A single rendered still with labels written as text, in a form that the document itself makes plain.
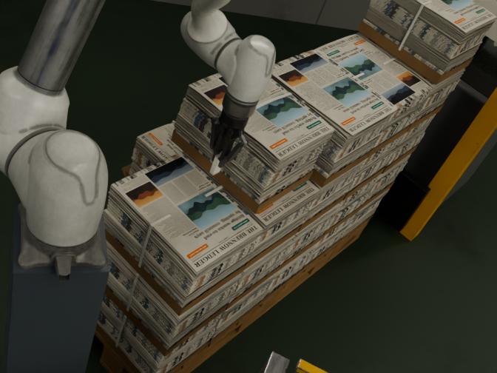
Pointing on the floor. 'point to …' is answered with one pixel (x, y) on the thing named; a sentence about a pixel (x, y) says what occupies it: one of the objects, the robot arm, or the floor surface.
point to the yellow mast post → (455, 166)
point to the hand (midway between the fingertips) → (217, 163)
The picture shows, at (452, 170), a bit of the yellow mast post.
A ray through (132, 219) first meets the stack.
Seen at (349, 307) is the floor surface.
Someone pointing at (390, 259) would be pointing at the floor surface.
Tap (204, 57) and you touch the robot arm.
